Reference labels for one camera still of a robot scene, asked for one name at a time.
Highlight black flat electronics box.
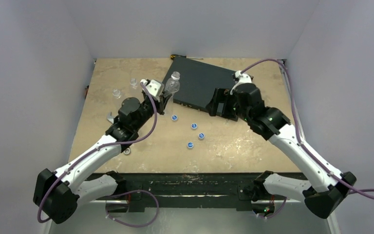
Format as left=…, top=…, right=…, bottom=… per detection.
left=163, top=58, right=235, bottom=112

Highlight clear plastic bottle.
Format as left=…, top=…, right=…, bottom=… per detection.
left=165, top=71, right=181, bottom=108
left=112, top=89, right=122, bottom=99
left=130, top=78, right=138, bottom=90

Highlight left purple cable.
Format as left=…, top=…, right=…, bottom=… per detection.
left=37, top=82, right=160, bottom=228

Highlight purple cable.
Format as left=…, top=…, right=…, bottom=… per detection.
left=240, top=58, right=374, bottom=220
left=37, top=82, right=160, bottom=228

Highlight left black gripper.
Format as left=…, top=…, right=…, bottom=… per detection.
left=133, top=91, right=170, bottom=131

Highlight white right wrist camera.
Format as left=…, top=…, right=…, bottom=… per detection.
left=233, top=70, right=252, bottom=87

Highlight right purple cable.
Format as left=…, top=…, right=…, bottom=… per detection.
left=240, top=58, right=374, bottom=220

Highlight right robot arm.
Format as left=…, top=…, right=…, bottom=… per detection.
left=206, top=83, right=357, bottom=219

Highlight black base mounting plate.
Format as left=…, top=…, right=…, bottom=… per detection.
left=87, top=172, right=305, bottom=213

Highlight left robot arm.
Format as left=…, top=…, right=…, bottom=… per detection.
left=33, top=91, right=169, bottom=224

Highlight red handled adjustable wrench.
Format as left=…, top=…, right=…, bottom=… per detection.
left=106, top=112, right=131, bottom=155

